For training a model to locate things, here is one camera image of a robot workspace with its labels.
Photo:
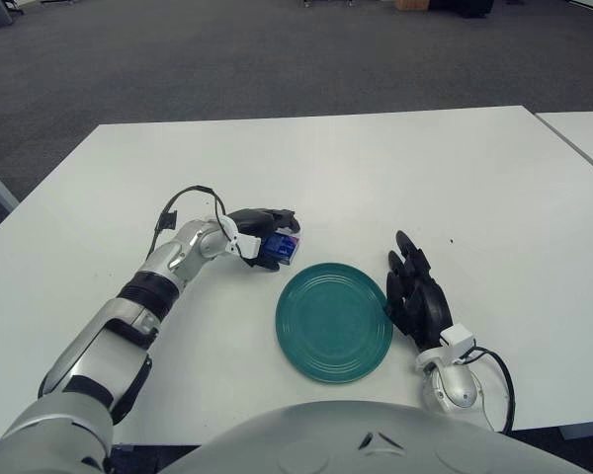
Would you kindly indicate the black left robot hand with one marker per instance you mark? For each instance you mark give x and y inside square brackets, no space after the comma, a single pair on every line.
[257,219]

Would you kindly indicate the teal ribbed plate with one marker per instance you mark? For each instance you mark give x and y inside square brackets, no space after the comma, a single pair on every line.
[333,323]

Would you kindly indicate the black background furniture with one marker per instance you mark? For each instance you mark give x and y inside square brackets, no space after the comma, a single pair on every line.
[462,7]

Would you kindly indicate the grey robot torso shell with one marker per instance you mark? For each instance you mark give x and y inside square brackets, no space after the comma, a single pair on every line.
[375,444]

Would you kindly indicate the brown cardboard box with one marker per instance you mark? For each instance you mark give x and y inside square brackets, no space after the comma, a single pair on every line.
[411,4]

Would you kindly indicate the white adjoining table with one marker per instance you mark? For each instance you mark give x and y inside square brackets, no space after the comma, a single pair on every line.
[583,133]

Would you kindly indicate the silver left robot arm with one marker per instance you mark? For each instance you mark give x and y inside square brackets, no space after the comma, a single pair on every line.
[104,355]

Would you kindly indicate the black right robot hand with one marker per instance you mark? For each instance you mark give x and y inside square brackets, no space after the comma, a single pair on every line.
[427,306]

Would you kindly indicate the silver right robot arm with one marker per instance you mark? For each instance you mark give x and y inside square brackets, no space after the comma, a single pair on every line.
[454,390]

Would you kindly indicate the blue gum pack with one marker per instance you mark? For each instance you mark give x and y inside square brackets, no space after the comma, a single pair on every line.
[282,247]

